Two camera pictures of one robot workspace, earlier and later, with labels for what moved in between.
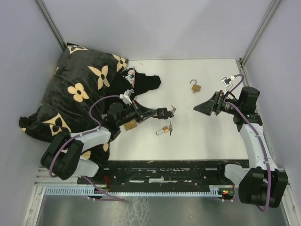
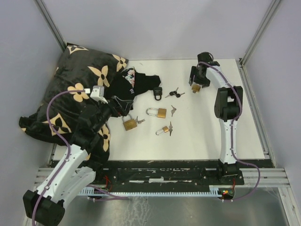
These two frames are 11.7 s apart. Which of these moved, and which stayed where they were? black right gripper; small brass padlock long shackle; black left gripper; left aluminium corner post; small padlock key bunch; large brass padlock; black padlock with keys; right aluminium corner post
Moved: black padlock with keys; black right gripper; black left gripper
Stayed: large brass padlock; left aluminium corner post; right aluminium corner post; small brass padlock long shackle; small padlock key bunch
